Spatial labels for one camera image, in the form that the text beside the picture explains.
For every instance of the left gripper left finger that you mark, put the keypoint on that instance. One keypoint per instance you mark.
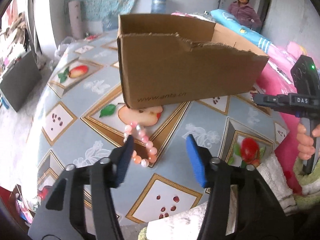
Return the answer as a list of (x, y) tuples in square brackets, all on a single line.
[(62, 214)]

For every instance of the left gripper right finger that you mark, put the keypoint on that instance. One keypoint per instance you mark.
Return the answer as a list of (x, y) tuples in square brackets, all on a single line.
[(241, 205)]

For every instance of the right hand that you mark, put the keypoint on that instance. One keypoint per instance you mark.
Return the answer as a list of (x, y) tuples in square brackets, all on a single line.
[(305, 143)]

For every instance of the pink floral blanket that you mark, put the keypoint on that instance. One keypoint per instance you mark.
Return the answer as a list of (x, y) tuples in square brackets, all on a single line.
[(287, 59)]

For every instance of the fruit pattern tablecloth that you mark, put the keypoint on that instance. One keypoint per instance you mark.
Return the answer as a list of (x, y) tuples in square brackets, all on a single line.
[(81, 117)]

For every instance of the person in purple jacket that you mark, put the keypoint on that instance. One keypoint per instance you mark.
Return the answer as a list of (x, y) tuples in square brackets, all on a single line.
[(245, 14)]

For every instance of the blue pillow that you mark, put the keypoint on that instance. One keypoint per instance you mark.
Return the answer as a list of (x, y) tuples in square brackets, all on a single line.
[(229, 21)]

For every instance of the dark cabinet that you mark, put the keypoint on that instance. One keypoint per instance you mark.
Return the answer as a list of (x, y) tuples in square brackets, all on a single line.
[(18, 80)]

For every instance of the brown cardboard box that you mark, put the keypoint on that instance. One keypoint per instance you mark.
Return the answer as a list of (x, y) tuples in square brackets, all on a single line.
[(166, 59)]

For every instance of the blue water jug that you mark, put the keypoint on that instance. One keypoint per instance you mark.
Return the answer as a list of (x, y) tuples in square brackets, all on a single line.
[(158, 6)]

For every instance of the white plastic bag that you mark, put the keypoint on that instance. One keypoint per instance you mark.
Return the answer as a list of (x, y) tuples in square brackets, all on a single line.
[(63, 46)]

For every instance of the pink rolled mat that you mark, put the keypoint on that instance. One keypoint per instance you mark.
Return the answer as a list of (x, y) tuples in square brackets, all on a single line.
[(74, 10)]

